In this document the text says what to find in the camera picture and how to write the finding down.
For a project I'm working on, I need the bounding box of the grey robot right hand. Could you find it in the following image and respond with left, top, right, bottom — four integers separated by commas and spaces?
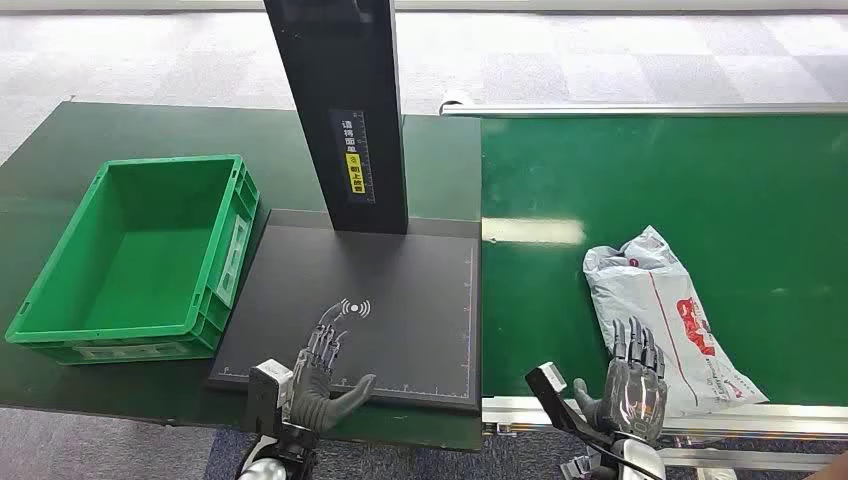
572, 316, 669, 444

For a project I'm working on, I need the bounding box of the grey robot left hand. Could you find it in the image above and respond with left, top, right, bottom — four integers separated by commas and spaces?
286, 322, 378, 436

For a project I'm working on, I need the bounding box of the grey plastic mailer package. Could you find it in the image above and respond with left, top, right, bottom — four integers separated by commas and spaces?
582, 225, 770, 419

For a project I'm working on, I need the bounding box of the aluminium conveyor support bar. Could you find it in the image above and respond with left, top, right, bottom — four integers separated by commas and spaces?
563, 446, 848, 474

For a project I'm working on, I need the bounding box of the green plastic crate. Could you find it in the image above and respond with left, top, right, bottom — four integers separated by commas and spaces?
5, 154, 261, 366

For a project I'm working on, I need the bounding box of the black and yellow column label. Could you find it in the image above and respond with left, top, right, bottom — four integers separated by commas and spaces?
329, 109, 377, 205

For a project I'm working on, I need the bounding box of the black scanner column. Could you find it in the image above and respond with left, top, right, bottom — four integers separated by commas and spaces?
262, 0, 409, 236

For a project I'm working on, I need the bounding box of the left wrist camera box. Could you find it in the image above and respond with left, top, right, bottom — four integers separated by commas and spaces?
241, 359, 295, 439

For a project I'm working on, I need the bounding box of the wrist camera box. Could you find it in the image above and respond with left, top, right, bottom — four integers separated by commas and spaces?
525, 362, 614, 453
241, 359, 295, 439

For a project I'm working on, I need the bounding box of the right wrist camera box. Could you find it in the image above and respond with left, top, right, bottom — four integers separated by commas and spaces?
525, 362, 614, 453

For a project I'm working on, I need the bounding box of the wide aluminium conveyor rail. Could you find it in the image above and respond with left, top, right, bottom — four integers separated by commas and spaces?
481, 396, 848, 443

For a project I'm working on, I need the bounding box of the thin aluminium conveyor rail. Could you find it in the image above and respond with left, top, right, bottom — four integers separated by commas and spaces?
440, 97, 848, 119

